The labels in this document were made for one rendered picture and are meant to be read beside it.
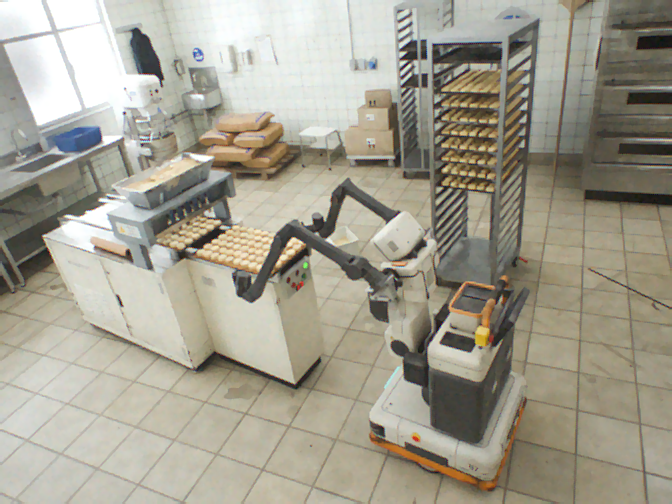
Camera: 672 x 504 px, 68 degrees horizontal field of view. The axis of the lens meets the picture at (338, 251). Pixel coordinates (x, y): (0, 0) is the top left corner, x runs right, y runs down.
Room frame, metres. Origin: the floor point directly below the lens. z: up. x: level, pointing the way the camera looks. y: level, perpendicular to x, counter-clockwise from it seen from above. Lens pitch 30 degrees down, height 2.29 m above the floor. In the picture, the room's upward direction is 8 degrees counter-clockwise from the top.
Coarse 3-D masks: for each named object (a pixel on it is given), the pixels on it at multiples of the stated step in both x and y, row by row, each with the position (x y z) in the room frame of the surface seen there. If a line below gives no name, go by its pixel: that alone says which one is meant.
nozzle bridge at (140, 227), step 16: (224, 176) 3.02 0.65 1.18; (192, 192) 2.82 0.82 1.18; (208, 192) 2.99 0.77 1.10; (224, 192) 3.06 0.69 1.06; (128, 208) 2.70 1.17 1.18; (160, 208) 2.64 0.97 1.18; (176, 208) 2.77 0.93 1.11; (208, 208) 2.90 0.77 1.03; (224, 208) 3.10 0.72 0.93; (112, 224) 2.66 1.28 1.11; (128, 224) 2.56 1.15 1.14; (144, 224) 2.49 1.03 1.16; (160, 224) 2.66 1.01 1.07; (176, 224) 2.69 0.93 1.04; (128, 240) 2.60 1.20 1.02; (144, 240) 2.50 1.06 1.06; (144, 256) 2.55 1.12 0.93
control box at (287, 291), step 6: (306, 258) 2.44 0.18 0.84; (300, 264) 2.39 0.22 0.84; (288, 270) 2.34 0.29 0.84; (294, 270) 2.34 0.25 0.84; (300, 270) 2.37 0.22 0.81; (306, 270) 2.41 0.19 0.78; (282, 276) 2.28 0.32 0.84; (288, 276) 2.29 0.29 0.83; (294, 276) 2.33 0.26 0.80; (300, 276) 2.37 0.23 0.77; (306, 276) 2.41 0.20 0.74; (282, 282) 2.26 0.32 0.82; (294, 282) 2.31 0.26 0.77; (300, 282) 2.36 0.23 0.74; (306, 282) 2.40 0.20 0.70; (282, 288) 2.26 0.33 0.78; (288, 288) 2.27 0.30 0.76; (294, 288) 2.31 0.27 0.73; (282, 294) 2.27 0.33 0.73; (288, 294) 2.27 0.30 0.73
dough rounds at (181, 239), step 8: (200, 216) 3.02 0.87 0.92; (184, 224) 2.93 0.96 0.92; (192, 224) 2.94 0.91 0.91; (200, 224) 2.91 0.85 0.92; (208, 224) 2.90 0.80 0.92; (216, 224) 2.89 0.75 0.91; (176, 232) 2.84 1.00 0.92; (184, 232) 2.82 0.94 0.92; (192, 232) 2.81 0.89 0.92; (200, 232) 2.79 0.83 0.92; (160, 240) 2.75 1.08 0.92; (168, 240) 2.74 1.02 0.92; (176, 240) 2.76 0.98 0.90; (184, 240) 2.71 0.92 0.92; (192, 240) 2.72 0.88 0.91; (176, 248) 2.66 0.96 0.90
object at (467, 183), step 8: (512, 168) 3.26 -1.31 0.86; (448, 176) 3.28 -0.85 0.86; (504, 176) 3.12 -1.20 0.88; (440, 184) 3.15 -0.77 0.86; (448, 184) 3.12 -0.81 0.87; (456, 184) 3.09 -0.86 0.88; (464, 184) 3.06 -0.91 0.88; (472, 184) 3.05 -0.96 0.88; (480, 184) 3.04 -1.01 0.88; (488, 184) 3.05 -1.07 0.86
